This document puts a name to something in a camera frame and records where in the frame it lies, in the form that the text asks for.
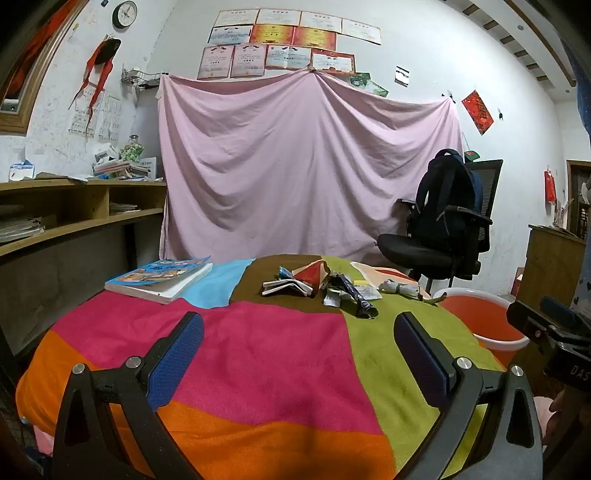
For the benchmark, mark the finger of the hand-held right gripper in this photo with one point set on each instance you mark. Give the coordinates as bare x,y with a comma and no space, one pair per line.
526,321
558,307

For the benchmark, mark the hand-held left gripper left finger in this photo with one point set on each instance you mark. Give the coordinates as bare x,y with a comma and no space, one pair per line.
178,350

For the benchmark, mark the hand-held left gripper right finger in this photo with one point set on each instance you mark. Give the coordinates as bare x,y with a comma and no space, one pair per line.
418,355

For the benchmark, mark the grey wrapper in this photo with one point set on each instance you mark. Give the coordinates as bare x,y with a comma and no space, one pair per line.
397,287

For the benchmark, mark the white sachet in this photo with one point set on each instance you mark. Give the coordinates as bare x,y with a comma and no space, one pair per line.
367,292

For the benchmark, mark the dark blue wrapper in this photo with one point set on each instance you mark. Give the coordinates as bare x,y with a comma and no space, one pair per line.
353,293

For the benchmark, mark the silver wrapper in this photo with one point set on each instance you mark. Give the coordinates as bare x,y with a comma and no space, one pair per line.
331,297

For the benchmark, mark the blue green packet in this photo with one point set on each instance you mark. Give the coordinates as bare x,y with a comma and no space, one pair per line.
286,287

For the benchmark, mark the red and tan wrapper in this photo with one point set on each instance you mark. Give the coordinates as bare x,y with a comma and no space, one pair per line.
310,276

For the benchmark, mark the person's right hand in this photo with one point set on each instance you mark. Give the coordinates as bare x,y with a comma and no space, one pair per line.
562,402

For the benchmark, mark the wooden cabinet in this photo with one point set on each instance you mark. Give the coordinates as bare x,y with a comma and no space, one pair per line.
551,267

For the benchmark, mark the blue cover book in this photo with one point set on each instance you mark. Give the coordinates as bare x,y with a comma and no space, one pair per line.
157,277

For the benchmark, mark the multicoloured blanket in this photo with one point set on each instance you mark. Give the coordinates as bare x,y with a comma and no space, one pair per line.
277,360

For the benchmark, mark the black office chair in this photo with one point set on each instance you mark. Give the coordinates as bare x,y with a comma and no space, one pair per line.
415,251

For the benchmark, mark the red hanging ornament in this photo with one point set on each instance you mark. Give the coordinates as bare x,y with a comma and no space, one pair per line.
550,187

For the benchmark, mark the dark blue backpack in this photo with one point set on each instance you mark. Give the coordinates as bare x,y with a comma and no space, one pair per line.
445,198

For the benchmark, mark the thin stack of papers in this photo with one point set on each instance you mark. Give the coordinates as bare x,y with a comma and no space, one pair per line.
122,207

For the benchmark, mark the wooden shelf desk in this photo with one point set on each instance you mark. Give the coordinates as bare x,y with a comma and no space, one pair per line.
69,230

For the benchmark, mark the green cap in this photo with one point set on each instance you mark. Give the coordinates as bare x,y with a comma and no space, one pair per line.
470,155

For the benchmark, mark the stack of books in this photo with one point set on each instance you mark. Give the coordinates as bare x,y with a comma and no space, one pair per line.
122,168

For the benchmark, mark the pile of papers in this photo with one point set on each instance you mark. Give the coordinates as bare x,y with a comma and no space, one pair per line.
18,228

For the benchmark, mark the glass jar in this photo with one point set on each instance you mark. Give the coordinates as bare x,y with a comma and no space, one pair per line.
131,150

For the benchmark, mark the loose papers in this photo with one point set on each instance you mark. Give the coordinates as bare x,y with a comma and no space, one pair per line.
60,177

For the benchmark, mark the pink hanging sheet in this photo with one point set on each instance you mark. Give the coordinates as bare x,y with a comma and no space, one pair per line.
300,175

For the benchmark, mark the blue white tissue box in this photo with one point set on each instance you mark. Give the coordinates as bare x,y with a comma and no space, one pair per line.
21,171

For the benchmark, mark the green photos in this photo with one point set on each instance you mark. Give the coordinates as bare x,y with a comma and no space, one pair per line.
367,84

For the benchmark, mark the red scarf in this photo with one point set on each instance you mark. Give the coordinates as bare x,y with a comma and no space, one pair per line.
92,76

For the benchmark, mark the dark hanging hat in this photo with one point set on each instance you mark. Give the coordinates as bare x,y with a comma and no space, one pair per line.
111,48

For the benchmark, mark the red paper wall decoration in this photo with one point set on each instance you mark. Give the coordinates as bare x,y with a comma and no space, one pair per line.
478,111

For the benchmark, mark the paper wall calendar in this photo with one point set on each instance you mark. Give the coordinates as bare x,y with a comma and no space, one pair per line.
108,117

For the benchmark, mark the black white wall picture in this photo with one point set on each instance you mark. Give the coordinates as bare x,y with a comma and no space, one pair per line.
402,76

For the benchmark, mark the metal wall rack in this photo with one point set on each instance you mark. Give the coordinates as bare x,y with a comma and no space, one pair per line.
138,79

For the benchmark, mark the group of wall certificates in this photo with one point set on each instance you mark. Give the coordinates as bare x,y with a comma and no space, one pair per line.
277,46

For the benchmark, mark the round wall clock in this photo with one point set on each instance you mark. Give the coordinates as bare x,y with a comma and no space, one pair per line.
125,14

